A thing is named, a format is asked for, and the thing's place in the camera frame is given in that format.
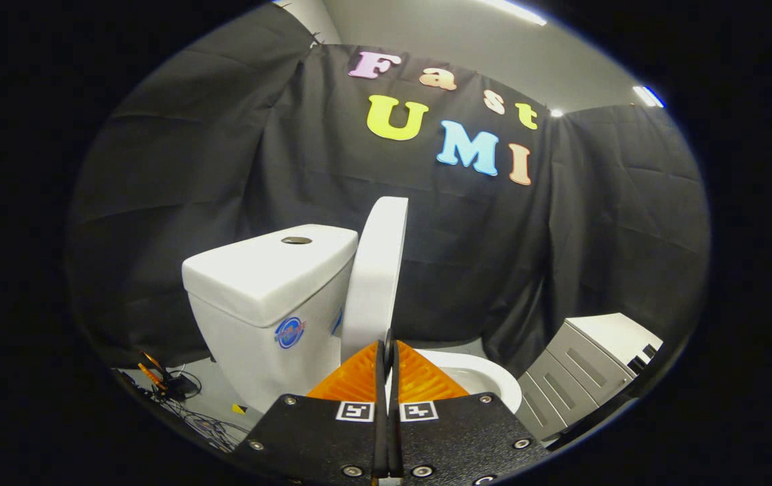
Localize black orange floor device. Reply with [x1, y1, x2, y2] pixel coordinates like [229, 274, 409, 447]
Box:
[136, 351, 202, 403]

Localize white toilet lid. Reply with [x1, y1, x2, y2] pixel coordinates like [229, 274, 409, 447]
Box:
[340, 196, 409, 362]

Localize grey drawer cabinet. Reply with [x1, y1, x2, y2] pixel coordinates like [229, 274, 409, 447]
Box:
[518, 313, 663, 443]

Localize tangled floor cables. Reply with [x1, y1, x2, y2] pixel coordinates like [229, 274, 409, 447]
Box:
[157, 397, 246, 453]

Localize long strip ceiling light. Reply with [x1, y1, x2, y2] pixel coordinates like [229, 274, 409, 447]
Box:
[480, 0, 549, 26]

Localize white toilet tank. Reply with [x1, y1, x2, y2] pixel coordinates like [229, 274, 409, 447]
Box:
[182, 224, 360, 414]

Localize small rectangular ceiling light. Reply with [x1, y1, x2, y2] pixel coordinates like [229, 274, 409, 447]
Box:
[632, 86, 665, 109]

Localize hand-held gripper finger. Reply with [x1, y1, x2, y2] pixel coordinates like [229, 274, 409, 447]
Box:
[389, 340, 550, 486]
[238, 340, 387, 486]

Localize black backdrop cloth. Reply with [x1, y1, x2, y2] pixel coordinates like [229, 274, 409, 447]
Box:
[65, 3, 711, 379]

